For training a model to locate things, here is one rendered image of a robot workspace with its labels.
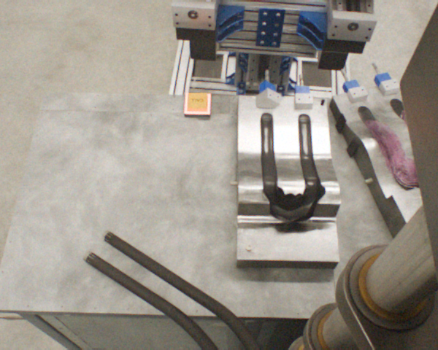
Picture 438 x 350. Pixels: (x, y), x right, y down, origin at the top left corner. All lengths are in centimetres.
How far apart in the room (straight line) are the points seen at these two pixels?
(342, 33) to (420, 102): 135
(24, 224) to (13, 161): 114
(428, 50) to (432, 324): 35
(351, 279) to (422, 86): 30
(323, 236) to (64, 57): 199
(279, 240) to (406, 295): 82
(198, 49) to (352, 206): 76
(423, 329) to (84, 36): 266
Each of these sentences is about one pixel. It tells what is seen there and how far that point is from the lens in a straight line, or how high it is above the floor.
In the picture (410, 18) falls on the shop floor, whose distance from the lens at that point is 323.
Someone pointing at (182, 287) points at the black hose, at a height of 89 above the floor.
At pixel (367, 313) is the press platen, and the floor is 154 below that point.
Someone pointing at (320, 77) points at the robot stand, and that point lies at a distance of 249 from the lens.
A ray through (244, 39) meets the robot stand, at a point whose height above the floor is 75.
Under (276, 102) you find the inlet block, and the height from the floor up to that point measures 92.
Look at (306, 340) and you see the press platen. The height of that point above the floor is 127.
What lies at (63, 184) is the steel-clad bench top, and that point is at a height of 80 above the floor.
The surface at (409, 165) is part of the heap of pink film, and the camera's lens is 146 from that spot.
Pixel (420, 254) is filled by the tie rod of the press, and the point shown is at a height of 168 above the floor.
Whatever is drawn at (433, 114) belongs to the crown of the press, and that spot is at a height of 185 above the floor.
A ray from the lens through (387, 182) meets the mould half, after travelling 144.
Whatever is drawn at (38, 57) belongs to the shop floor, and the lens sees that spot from 297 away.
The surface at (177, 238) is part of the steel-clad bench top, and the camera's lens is 137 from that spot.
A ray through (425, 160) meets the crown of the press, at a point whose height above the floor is 182.
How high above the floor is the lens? 207
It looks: 60 degrees down
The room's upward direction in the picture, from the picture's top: straight up
